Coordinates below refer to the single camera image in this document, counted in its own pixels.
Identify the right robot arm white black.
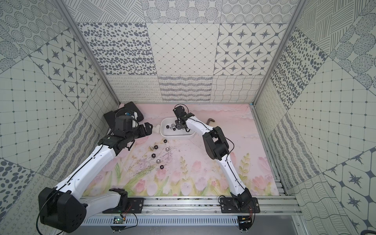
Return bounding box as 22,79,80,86
173,104,256,213

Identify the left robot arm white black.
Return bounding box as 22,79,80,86
36,122,153,233

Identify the white plastic storage box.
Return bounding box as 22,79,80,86
160,117,195,140

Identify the small white plastic piece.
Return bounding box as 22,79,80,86
153,124,161,133

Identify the black plastic tool case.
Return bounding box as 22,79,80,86
103,102,144,129

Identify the black hex allen key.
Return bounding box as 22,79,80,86
206,118,215,125

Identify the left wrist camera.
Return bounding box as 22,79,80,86
113,116,138,136

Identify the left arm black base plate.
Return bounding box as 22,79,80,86
102,197,145,214

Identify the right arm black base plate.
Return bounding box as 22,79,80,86
217,195,260,214

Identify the white slotted cable duct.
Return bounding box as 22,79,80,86
81,215,238,226

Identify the aluminium mounting rail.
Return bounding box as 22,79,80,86
60,195,303,217

